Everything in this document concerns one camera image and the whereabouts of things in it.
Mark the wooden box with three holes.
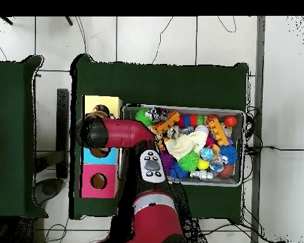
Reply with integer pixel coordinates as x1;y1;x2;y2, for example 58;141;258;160
79;94;124;199

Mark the shallow mesh bin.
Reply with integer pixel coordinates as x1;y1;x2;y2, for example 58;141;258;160
117;103;246;187

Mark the orange toy brick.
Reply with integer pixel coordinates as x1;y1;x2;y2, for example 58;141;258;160
206;117;229;147
150;110;181;136

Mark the green fuzzy ball with eyes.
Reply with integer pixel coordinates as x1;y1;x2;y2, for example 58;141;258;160
135;108;154;127

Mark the crushed black red can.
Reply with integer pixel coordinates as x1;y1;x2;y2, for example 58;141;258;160
145;107;169;123

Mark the cream waffle cloth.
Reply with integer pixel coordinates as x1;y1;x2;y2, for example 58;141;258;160
164;130;208;161

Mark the dark green table cloth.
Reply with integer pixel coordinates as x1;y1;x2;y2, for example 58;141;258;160
0;54;49;220
68;54;250;225

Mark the blue globe ball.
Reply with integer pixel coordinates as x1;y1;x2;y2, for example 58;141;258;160
200;147;215;161

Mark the black upright panel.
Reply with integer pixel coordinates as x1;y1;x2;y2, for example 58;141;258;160
56;88;70;179

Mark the grey round stand base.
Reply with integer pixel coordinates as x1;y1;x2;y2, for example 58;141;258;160
32;177;65;206

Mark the black power cable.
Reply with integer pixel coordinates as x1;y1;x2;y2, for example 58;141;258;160
244;145;304;156

